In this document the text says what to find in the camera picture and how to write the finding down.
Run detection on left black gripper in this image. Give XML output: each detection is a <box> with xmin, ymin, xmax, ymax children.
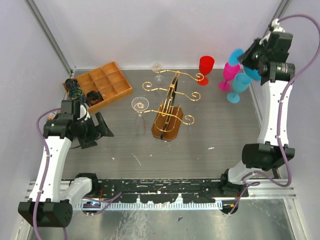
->
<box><xmin>74</xmin><ymin>111</ymin><xmax>113</xmax><ymax>149</ymax></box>

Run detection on magenta plastic wine glass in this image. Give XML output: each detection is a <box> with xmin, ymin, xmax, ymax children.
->
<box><xmin>218</xmin><ymin>62</ymin><xmax>241</xmax><ymax>92</ymax></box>

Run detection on light blue plastic wine glass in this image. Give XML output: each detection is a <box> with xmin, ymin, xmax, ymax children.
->
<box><xmin>227</xmin><ymin>73</ymin><xmax>252</xmax><ymax>104</ymax></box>

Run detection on red plastic wine glass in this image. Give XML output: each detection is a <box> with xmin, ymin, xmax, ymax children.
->
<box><xmin>197</xmin><ymin>55</ymin><xmax>215</xmax><ymax>86</ymax></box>

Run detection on clear wine glass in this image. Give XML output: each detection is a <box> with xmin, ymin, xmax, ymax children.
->
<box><xmin>131</xmin><ymin>96</ymin><xmax>149</xmax><ymax>135</ymax></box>
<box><xmin>150</xmin><ymin>60</ymin><xmax>165</xmax><ymax>84</ymax></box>

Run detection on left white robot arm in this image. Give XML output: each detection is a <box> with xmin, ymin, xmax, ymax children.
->
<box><xmin>18</xmin><ymin>100</ymin><xmax>114</xmax><ymax>228</ymax></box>

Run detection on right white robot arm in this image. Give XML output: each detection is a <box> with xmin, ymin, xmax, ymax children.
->
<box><xmin>219</xmin><ymin>30</ymin><xmax>296</xmax><ymax>197</ymax></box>

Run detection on clear front wine glass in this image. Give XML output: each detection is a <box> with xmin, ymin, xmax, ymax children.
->
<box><xmin>131</xmin><ymin>96</ymin><xmax>149</xmax><ymax>135</ymax></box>

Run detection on black coiled item on tray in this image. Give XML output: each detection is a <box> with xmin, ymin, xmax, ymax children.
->
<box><xmin>86</xmin><ymin>90</ymin><xmax>103</xmax><ymax>106</ymax></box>

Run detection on wooden compartment tray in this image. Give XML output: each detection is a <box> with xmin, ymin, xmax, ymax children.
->
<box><xmin>75</xmin><ymin>61</ymin><xmax>133</xmax><ymax>114</ymax></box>

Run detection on black coiled item beside tray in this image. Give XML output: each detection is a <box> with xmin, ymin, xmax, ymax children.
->
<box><xmin>64</xmin><ymin>78</ymin><xmax>86</xmax><ymax>103</ymax></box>

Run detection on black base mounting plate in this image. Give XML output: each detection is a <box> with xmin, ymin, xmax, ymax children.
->
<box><xmin>86</xmin><ymin>178</ymin><xmax>245</xmax><ymax>204</ymax></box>

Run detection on gold wire wine glass rack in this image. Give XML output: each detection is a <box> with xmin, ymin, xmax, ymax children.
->
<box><xmin>142</xmin><ymin>69</ymin><xmax>204</xmax><ymax>142</ymax></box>

